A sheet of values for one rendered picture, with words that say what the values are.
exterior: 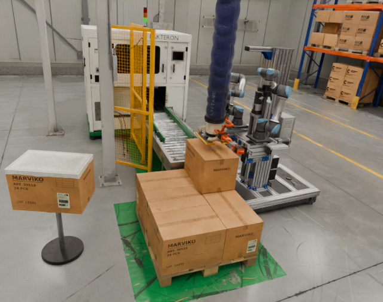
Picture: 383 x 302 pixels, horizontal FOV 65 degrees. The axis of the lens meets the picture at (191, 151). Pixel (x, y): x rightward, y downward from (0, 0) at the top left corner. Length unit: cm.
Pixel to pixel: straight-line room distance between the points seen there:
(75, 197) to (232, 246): 151
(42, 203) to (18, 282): 77
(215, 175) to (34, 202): 173
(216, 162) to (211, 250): 87
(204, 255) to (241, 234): 40
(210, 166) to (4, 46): 993
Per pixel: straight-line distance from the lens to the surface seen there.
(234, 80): 396
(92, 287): 308
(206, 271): 309
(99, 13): 389
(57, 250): 345
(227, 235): 290
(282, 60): 367
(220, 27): 303
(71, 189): 274
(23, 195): 295
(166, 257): 279
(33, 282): 325
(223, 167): 320
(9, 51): 1213
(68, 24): 1200
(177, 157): 408
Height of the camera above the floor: 228
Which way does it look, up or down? 24 degrees down
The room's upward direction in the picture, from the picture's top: 5 degrees clockwise
